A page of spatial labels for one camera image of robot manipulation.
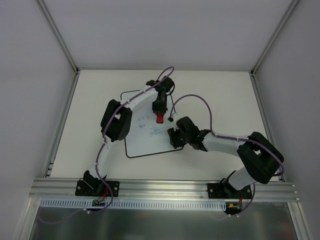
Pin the red whiteboard eraser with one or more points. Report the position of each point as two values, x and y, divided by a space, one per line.
160 118

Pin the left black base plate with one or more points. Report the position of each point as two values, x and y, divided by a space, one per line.
112 188

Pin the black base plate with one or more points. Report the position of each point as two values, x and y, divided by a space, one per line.
112 188
226 191

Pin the white whiteboard black frame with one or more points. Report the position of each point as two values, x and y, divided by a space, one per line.
146 137

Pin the aluminium frame post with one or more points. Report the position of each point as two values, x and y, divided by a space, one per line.
276 33
57 34

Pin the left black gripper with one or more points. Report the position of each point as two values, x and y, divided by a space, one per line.
159 107

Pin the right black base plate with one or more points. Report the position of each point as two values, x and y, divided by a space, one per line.
226 191

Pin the right aluminium frame post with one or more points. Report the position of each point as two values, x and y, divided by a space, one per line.
276 33

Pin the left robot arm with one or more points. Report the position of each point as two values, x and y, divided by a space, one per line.
115 126

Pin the white slotted cable duct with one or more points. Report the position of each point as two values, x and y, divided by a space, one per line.
135 204

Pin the aluminium mounting rail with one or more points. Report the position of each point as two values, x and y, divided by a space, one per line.
179 190

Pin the left aluminium frame post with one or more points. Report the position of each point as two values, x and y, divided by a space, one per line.
57 34

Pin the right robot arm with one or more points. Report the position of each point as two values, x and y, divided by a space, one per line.
260 158

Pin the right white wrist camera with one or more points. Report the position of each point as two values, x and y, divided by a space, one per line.
175 117

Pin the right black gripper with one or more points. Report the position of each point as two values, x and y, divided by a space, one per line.
173 137

